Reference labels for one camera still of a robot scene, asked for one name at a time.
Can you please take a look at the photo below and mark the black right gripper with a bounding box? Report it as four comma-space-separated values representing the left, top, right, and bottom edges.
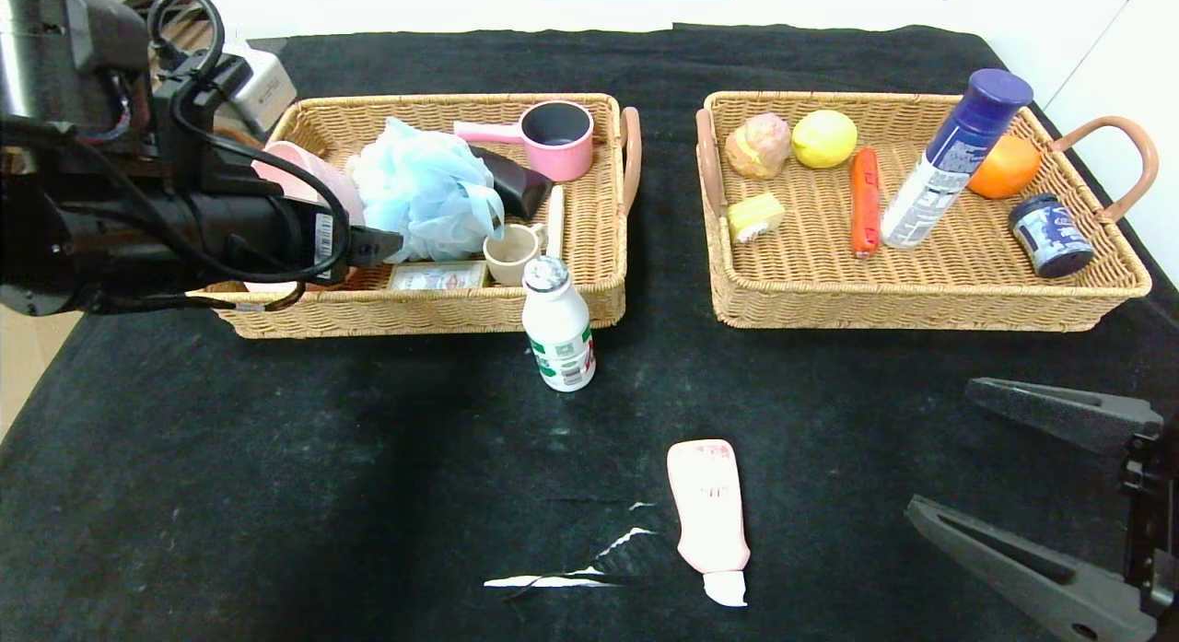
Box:
905, 376, 1179, 642

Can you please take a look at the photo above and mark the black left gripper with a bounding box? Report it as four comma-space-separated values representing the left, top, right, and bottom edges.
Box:
212, 195, 404, 284

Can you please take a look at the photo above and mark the light blue bath pouf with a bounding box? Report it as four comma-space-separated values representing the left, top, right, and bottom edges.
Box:
348, 117, 506, 263

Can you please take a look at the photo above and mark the pink bowl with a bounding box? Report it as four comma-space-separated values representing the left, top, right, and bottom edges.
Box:
244, 141, 368, 295

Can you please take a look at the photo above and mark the white milk drink bottle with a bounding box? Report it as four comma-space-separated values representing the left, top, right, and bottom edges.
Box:
521, 256, 597, 393

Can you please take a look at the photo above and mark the blue capped spray can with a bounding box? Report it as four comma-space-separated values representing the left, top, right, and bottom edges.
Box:
880, 67, 1036, 251

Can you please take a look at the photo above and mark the orange sausage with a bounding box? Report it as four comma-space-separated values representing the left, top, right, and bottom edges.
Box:
849, 146, 882, 259

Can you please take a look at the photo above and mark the pink lotion tube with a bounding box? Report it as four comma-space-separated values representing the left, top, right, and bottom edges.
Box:
667, 439, 752, 610

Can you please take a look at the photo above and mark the wicker basket with utensils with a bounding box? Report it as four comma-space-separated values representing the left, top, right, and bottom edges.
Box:
189, 92, 643, 339

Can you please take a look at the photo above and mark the wicker basket with food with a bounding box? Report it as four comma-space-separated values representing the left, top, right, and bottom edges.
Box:
695, 91, 1160, 333

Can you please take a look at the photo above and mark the small card box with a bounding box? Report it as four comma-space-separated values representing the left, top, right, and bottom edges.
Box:
388, 261, 489, 292

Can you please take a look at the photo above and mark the small beige cup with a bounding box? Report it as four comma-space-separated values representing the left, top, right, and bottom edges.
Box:
483, 223, 546, 286

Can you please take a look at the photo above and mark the black glasses case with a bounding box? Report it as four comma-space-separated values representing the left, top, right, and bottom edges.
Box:
470, 146, 554, 221

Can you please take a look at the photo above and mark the beige stick utensil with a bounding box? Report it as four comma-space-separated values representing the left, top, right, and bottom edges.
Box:
546, 185, 566, 261

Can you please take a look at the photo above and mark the pink toy saucepan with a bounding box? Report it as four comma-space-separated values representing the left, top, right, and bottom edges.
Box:
453, 102, 595, 185

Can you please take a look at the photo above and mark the black table cloth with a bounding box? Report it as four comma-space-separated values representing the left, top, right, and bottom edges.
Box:
0, 23, 1179, 642

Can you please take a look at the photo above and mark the dark blue jar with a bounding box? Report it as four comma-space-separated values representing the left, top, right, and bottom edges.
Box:
1007, 193, 1096, 280

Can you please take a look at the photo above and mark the orange fruit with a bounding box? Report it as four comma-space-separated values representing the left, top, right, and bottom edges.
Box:
967, 134, 1043, 201

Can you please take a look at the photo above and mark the long white scrap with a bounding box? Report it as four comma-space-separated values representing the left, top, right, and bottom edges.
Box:
484, 574, 627, 590

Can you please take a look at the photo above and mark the yellow cake slice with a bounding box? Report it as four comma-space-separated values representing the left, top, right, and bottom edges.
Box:
726, 193, 787, 245

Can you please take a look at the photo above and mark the short white scrap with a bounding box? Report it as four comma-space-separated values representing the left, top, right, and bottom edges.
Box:
599, 528, 657, 560

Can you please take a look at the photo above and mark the pinkish brown bread toy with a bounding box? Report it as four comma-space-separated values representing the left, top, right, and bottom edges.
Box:
725, 113, 793, 181

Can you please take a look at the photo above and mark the yellow lemon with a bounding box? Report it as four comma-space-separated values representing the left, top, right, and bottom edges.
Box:
792, 109, 860, 170

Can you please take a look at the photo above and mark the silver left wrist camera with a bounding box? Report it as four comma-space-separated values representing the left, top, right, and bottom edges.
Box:
226, 45, 298, 132

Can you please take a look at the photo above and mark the black left camera cable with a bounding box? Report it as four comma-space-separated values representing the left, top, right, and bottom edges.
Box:
147, 0, 353, 286

